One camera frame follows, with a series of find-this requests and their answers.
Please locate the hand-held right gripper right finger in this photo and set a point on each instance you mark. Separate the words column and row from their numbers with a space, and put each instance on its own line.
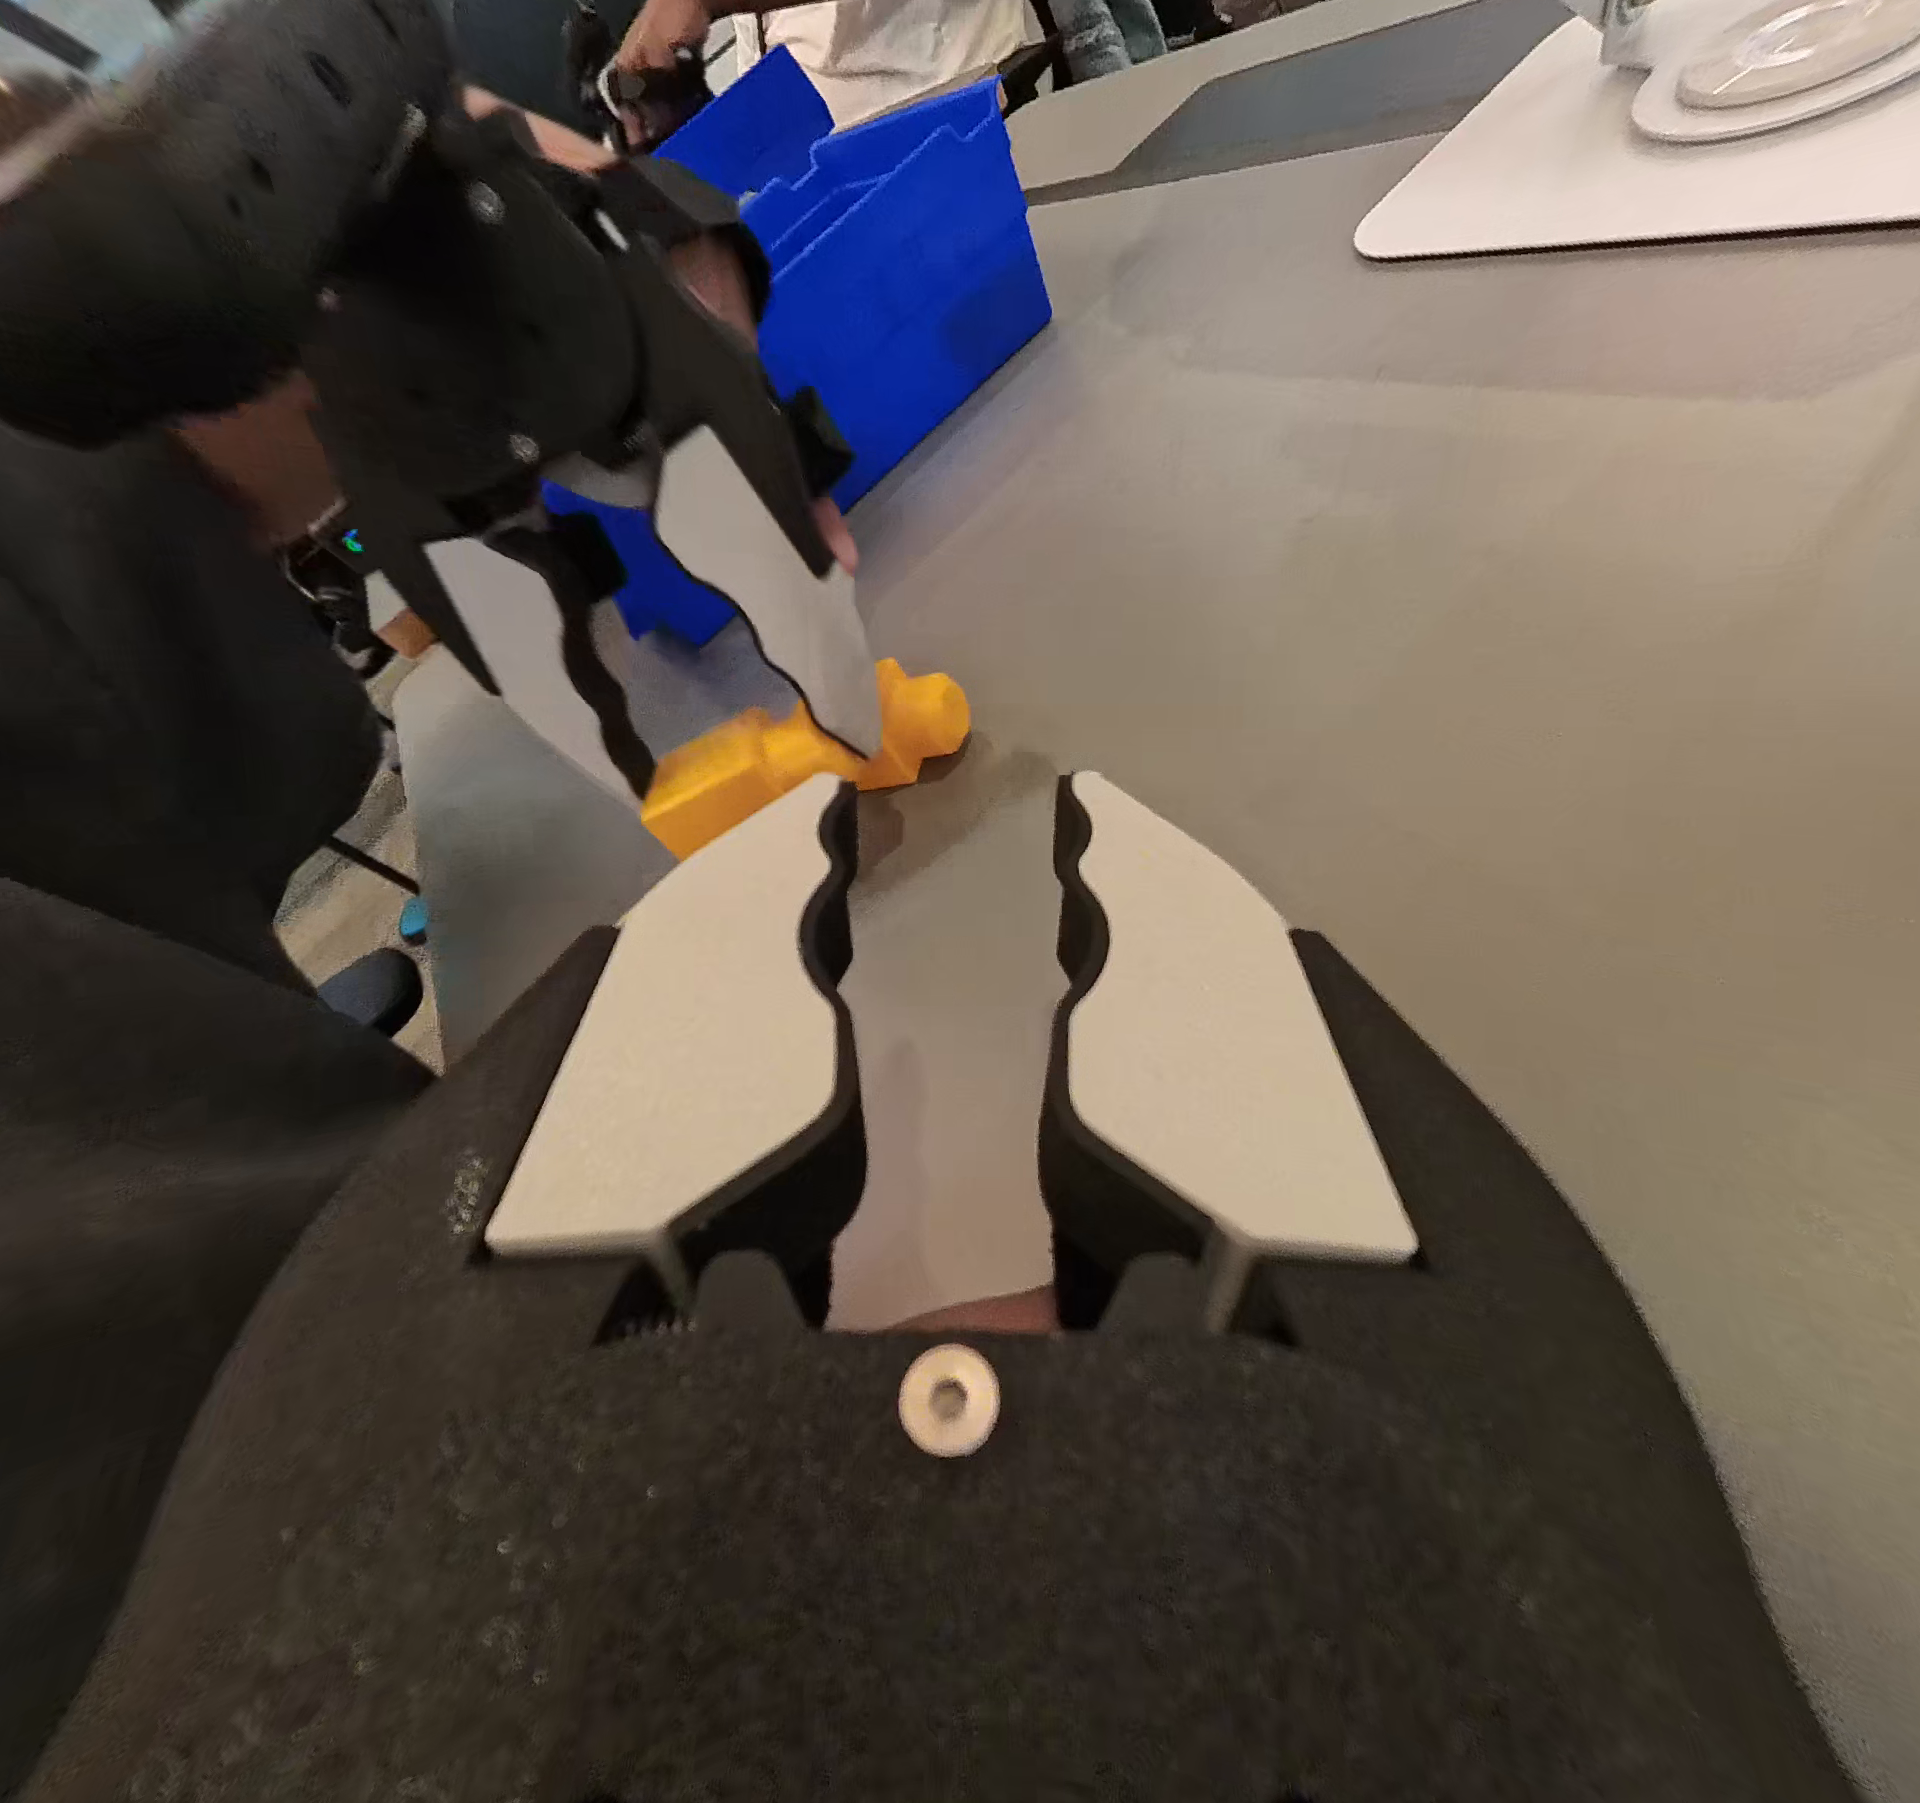
column 1230, row 1054

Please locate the round pale disc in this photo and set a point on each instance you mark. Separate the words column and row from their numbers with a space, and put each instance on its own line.
column 1799, row 40

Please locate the black chair armrest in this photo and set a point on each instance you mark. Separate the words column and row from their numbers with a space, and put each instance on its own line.
column 375, row 990

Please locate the person's left hand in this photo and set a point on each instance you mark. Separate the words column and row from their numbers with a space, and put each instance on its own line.
column 837, row 552

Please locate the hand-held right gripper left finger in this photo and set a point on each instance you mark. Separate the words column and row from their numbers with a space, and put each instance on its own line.
column 676, row 1054

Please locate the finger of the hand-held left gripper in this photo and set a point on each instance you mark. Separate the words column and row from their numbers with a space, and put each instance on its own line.
column 518, row 617
column 764, row 557

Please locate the grey desk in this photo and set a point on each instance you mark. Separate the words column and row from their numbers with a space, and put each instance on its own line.
column 1425, row 634

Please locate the yellow toy block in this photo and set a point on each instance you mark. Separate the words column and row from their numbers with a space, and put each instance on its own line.
column 720, row 791
column 922, row 723

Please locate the white flat base plate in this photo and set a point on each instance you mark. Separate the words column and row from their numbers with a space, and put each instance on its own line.
column 1500, row 184

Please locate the person's left forearm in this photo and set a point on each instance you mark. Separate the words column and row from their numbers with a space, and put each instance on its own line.
column 256, row 445

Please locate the brown-edged side table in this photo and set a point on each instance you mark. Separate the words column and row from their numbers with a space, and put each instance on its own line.
column 402, row 634

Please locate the person's dark sweatshirt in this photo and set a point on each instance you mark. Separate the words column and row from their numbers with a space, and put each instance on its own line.
column 150, row 1082

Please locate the office chair base with casters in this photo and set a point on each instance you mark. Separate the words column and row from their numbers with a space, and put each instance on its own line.
column 412, row 918

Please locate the blue plastic bin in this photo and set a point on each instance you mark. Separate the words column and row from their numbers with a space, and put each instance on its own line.
column 915, row 272
column 750, row 108

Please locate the black device green display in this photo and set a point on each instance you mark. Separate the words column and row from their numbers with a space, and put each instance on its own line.
column 337, row 566

